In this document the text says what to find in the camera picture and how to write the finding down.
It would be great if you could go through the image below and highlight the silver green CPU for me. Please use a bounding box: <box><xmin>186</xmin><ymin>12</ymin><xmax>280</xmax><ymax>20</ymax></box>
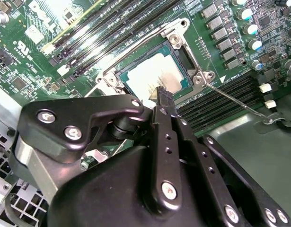
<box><xmin>118</xmin><ymin>46</ymin><xmax>192</xmax><ymax>105</ymax></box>

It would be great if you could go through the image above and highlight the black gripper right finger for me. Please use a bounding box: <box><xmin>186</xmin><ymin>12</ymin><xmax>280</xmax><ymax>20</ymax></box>
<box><xmin>164</xmin><ymin>87</ymin><xmax>291</xmax><ymax>227</ymax></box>

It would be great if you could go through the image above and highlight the metal socket cover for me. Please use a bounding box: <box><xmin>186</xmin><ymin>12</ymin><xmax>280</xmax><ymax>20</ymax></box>
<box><xmin>83</xmin><ymin>145</ymin><xmax>110</xmax><ymax>166</ymax></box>

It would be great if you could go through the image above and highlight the metal locking lever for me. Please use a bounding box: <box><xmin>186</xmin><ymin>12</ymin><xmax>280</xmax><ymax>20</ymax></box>
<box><xmin>204</xmin><ymin>81</ymin><xmax>287</xmax><ymax>125</ymax></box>
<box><xmin>101</xmin><ymin>23</ymin><xmax>176</xmax><ymax>76</ymax></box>

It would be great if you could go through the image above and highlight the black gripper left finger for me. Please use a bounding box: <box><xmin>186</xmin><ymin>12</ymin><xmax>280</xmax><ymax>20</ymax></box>
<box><xmin>16</xmin><ymin>87</ymin><xmax>184</xmax><ymax>214</ymax></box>

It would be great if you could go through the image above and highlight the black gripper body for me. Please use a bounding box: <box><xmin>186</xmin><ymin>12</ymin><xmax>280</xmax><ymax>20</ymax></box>
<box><xmin>45</xmin><ymin>145</ymin><xmax>223</xmax><ymax>227</ymax></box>

